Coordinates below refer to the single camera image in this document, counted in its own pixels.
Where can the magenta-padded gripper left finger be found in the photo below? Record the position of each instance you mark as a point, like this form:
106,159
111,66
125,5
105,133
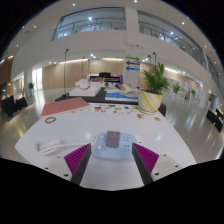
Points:
77,159

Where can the striped pot with green plant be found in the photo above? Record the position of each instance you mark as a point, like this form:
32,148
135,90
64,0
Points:
150,100

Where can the small green floor plant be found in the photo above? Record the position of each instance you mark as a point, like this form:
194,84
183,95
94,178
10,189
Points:
31,86
176,87

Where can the blue flat model board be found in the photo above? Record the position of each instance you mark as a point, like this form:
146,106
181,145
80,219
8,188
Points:
120,96

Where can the colourful sticker sheet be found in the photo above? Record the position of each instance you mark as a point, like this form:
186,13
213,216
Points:
113,109

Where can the pink flat board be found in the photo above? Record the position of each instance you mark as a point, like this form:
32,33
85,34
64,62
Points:
63,106

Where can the brown irregular flat piece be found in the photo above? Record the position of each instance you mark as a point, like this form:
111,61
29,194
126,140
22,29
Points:
140,116

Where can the tall black lamp pole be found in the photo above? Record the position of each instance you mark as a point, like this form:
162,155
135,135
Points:
65,73

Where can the round orange flat disc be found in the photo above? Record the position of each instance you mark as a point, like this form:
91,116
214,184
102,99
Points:
157,118

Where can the white sign with arrows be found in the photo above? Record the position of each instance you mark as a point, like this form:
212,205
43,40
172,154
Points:
132,71

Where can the light blue power strip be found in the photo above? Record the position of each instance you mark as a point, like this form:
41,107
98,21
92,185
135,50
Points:
100,151

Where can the black piano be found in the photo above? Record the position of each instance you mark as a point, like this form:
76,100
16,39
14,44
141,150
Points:
105,76

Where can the group of black chairs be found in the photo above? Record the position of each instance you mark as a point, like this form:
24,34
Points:
11,103
216,120

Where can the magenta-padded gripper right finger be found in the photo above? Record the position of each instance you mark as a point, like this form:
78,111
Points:
146,160

